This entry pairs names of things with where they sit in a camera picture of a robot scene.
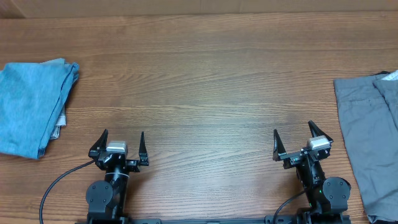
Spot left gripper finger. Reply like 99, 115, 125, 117
88, 129, 108, 158
139, 132, 149, 166

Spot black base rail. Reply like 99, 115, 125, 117
76, 215, 351, 224

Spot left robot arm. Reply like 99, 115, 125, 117
86, 130, 149, 223

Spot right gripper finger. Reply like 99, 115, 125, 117
272, 129, 286, 161
308, 120, 333, 143

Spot folded blue denim garment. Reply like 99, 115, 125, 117
1, 58, 79, 159

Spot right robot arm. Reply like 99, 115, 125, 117
266, 120, 351, 224

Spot grey shorts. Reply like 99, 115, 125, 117
334, 75, 397, 223

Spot black shirt with white print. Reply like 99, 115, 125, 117
375, 70, 398, 81

